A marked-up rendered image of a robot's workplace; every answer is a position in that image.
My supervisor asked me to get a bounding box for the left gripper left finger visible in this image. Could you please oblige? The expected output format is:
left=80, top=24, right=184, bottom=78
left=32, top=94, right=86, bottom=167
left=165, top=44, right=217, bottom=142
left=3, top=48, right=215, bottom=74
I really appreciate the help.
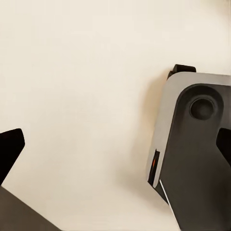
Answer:
left=0, top=128, right=25, bottom=186

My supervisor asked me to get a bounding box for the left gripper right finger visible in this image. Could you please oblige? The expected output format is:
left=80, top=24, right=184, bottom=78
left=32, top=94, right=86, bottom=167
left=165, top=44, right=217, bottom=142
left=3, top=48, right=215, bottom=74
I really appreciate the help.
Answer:
left=216, top=128, right=231, bottom=166

